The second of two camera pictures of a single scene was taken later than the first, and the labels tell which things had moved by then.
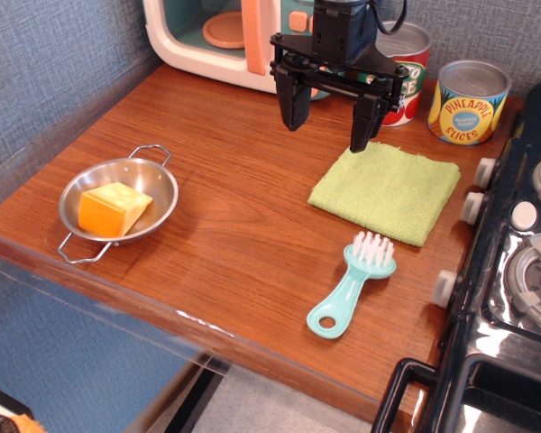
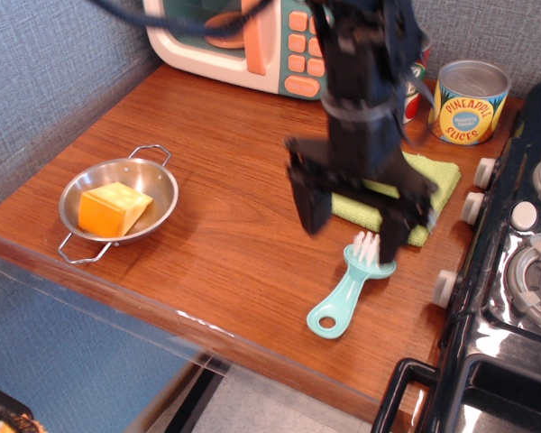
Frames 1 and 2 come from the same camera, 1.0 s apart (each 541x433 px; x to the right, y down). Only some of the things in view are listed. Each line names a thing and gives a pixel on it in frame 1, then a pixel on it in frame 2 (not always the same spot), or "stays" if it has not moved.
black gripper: x=341 y=54 -> x=364 y=150
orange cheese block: x=112 y=209 stays
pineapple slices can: x=469 y=103 stays
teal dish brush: x=370 y=255 stays
